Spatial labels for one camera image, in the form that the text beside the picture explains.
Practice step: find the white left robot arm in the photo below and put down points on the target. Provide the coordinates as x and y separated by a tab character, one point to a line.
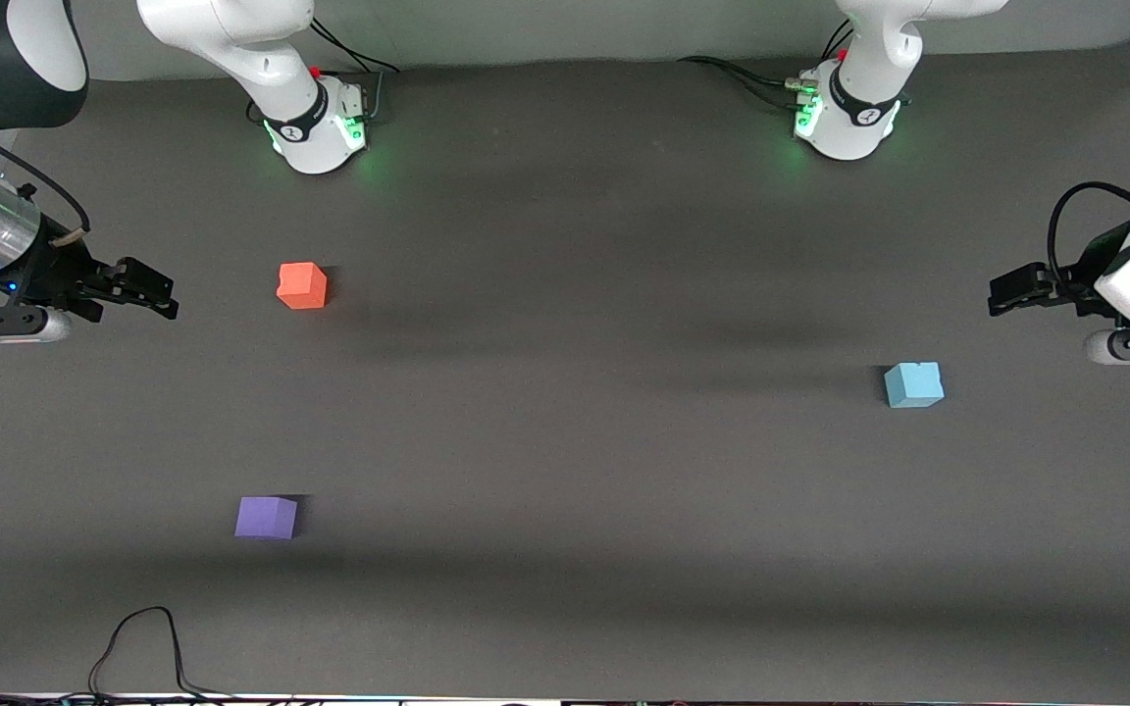
859	118

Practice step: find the orange foam block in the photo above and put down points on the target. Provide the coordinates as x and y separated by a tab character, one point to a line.
301	285

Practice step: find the light blue foam block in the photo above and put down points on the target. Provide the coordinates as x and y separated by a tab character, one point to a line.
913	384

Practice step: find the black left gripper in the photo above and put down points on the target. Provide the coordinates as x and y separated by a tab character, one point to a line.
1081	277

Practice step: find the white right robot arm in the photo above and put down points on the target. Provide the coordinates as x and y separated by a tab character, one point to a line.
300	78

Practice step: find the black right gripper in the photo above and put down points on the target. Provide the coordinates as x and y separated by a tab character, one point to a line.
57	274

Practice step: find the purple foam block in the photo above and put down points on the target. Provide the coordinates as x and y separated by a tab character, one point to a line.
266	517

